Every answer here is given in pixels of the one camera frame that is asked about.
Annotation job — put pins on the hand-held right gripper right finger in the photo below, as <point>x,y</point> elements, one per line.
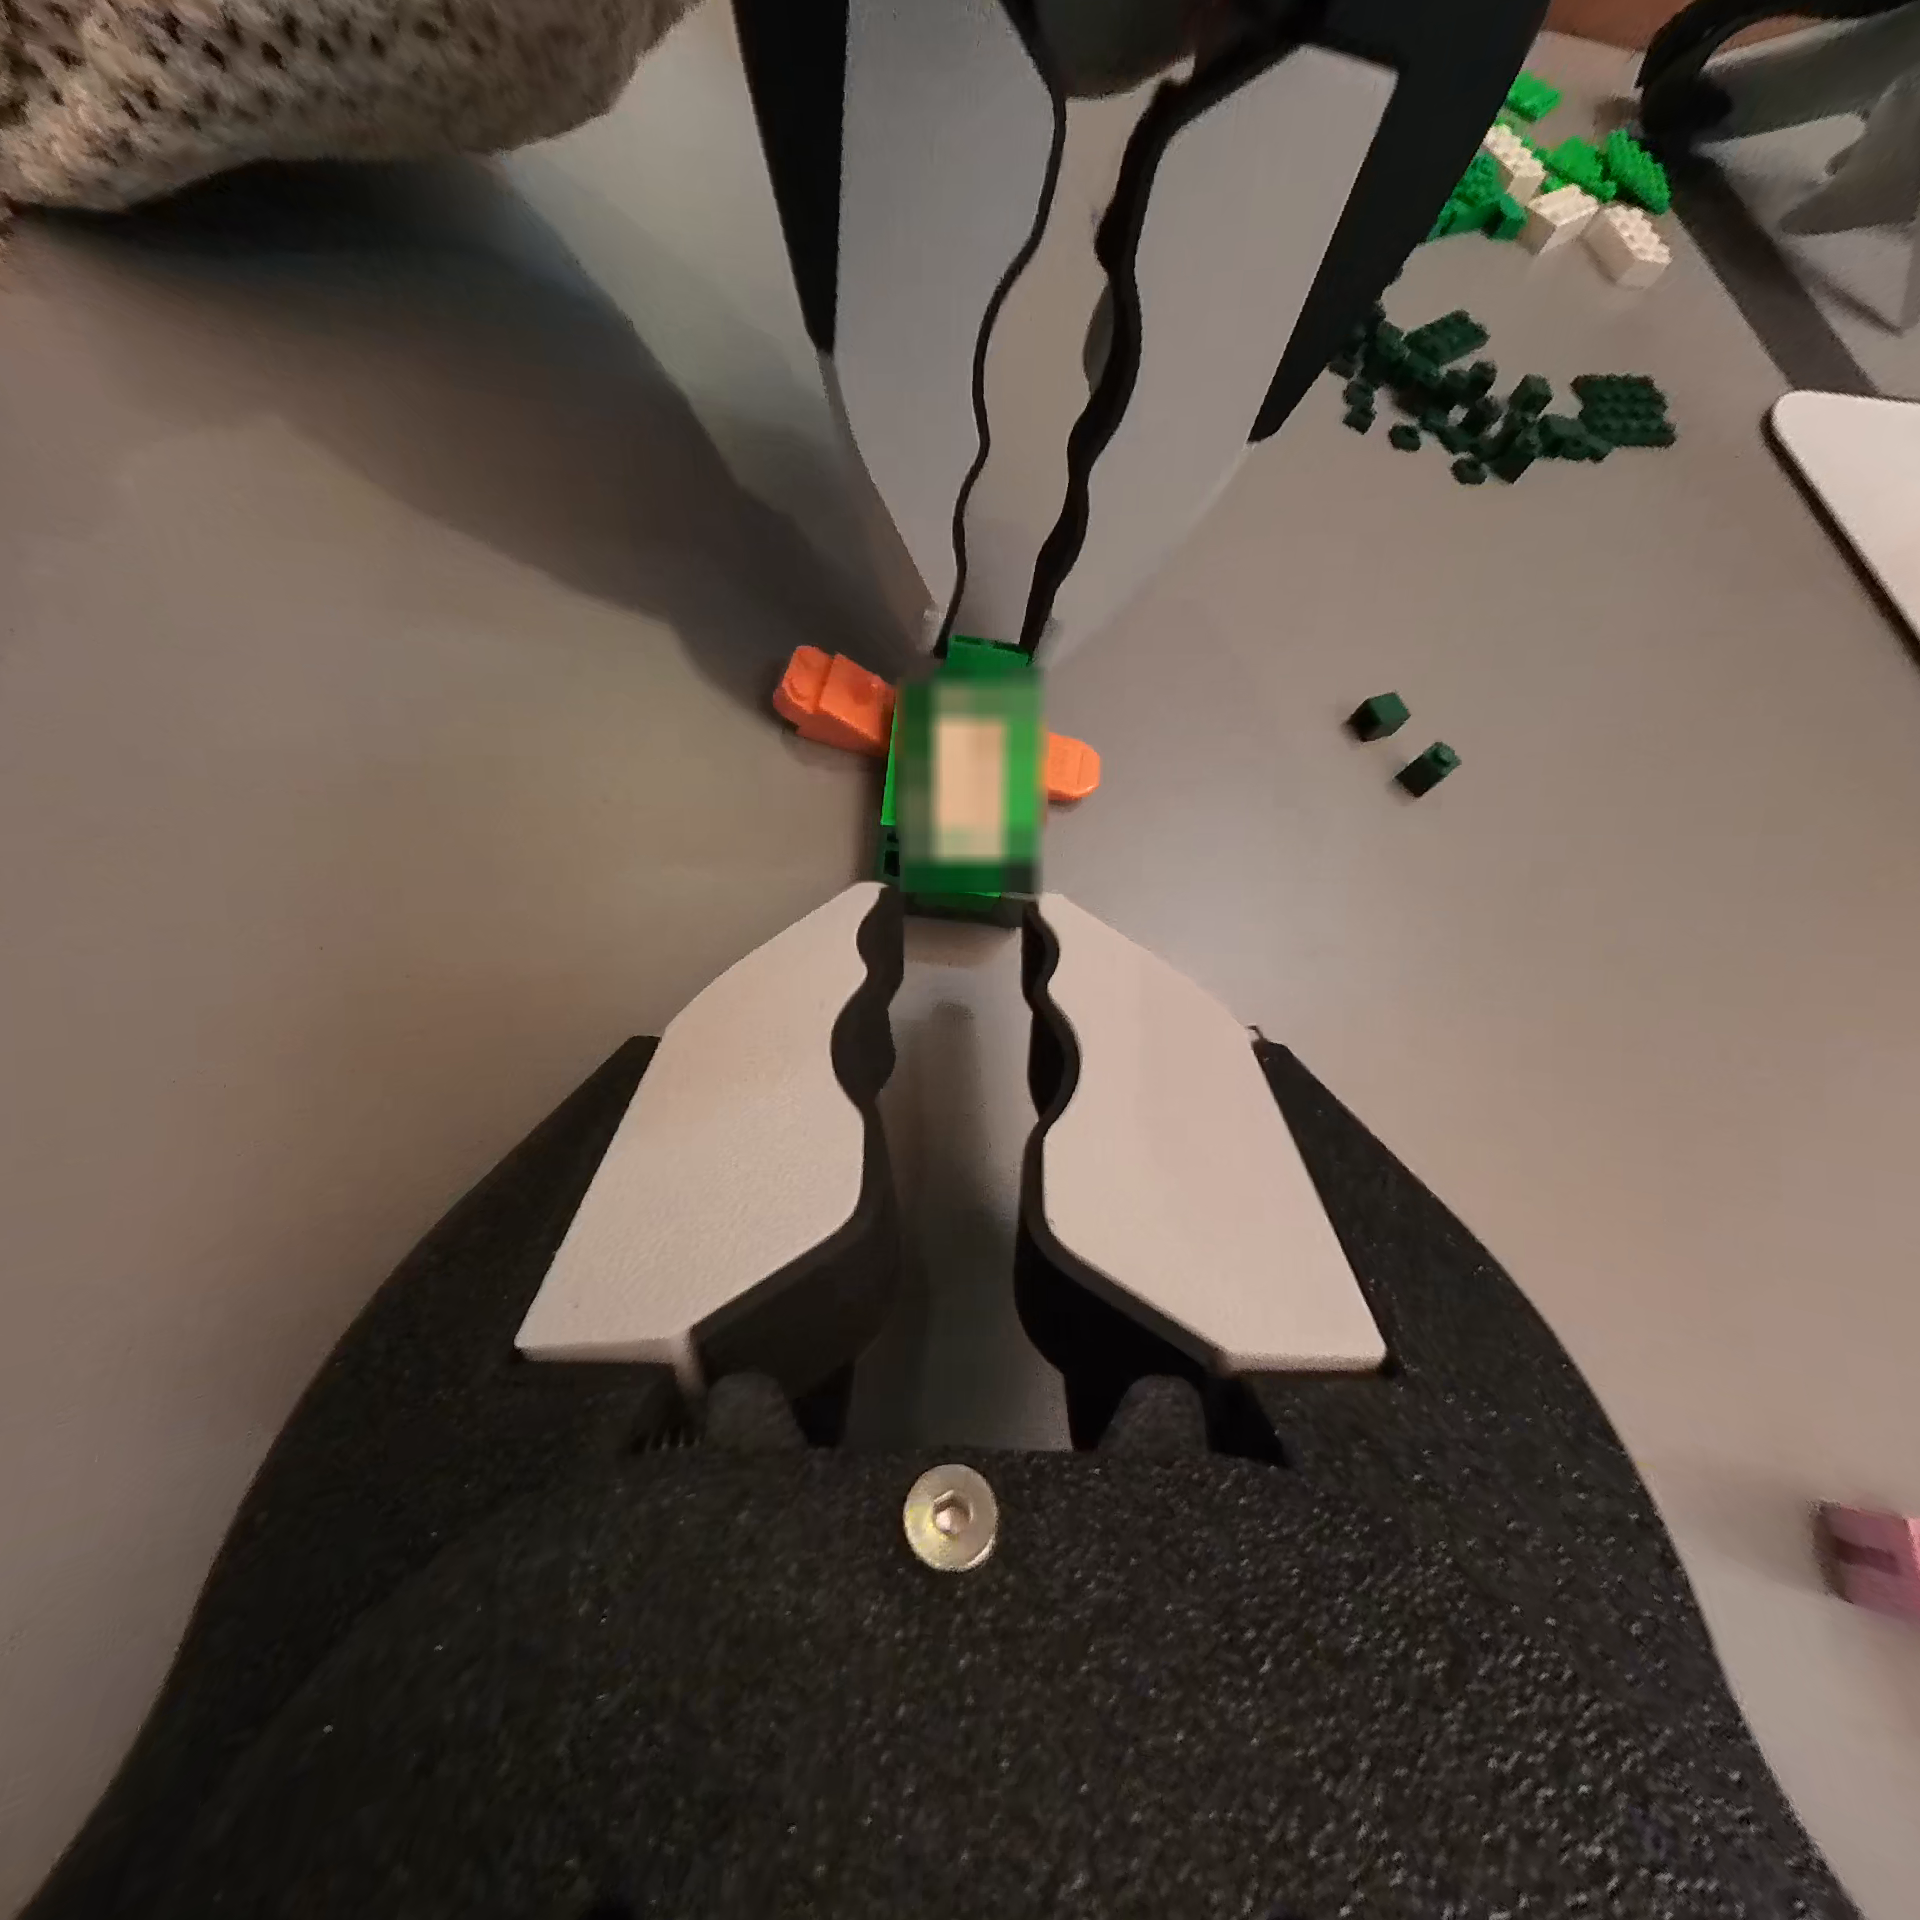
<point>1184,1168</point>

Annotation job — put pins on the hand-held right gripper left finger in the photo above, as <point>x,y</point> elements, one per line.
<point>719,1153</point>

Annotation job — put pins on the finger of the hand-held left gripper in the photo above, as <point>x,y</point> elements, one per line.
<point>915,224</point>
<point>1246,257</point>

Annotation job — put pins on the green and white lego assembly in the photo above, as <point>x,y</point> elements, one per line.
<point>978,656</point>

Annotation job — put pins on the person's left forearm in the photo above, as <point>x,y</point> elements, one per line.
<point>271,82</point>

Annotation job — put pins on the bright green white brick pile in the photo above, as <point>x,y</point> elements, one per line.
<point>1628,240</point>

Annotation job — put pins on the pile of dark green bricks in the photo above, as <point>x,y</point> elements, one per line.
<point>1620,407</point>

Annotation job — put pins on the small dark green brick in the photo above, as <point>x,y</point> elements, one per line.
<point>1426,766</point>
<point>1380,714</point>

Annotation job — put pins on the orange brick separator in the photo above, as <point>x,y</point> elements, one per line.
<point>823,693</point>

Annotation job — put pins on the grey and black device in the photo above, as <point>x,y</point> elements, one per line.
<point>1875,224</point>

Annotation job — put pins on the white flat board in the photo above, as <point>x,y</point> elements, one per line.
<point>1860,493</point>

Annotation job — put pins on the pink plastic piece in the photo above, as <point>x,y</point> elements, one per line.
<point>1875,1554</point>

